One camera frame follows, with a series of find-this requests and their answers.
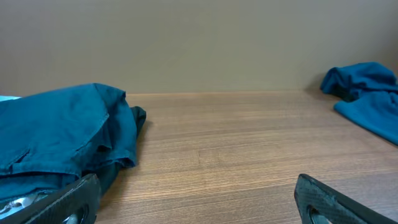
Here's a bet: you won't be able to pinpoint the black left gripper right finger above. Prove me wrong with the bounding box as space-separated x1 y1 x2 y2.
294 174 397 224

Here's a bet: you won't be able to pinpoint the light blue folded garment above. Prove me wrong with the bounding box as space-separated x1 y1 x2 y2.
0 96 20 101

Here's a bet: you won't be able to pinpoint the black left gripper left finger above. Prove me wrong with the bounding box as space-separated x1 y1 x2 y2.
1 174 101 224

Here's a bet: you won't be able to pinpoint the folded dark blue shorts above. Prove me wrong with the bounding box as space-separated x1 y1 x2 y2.
1 83 146 202

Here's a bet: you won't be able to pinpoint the blue t-shirt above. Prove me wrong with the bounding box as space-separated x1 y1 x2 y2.
320 62 397 145

